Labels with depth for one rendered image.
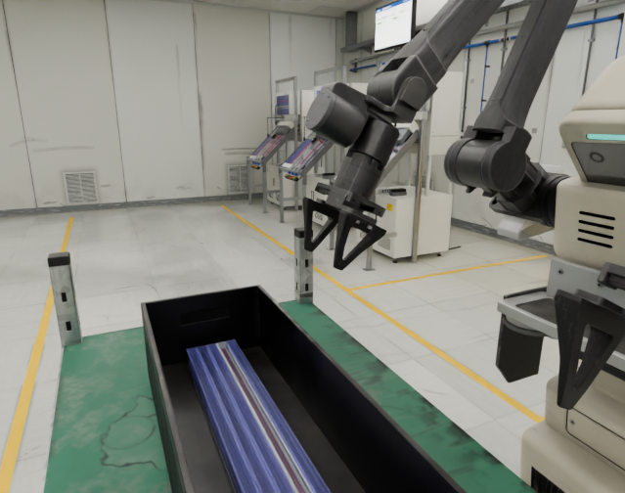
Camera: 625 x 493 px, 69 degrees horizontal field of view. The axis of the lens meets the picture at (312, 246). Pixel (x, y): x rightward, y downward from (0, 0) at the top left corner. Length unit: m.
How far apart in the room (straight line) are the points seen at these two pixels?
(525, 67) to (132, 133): 6.93
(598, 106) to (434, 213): 3.81
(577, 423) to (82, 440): 0.71
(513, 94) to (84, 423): 0.75
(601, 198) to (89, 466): 0.71
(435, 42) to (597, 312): 0.44
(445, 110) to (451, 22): 3.70
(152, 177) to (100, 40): 2.00
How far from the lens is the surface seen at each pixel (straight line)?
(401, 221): 4.23
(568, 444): 0.89
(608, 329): 0.38
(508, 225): 0.87
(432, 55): 0.67
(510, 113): 0.78
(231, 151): 7.72
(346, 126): 0.60
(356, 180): 0.62
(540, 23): 0.83
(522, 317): 0.71
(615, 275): 0.34
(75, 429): 0.64
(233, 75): 7.76
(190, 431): 0.57
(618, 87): 0.71
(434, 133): 4.33
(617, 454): 0.85
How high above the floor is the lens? 1.30
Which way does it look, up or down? 16 degrees down
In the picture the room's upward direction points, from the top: straight up
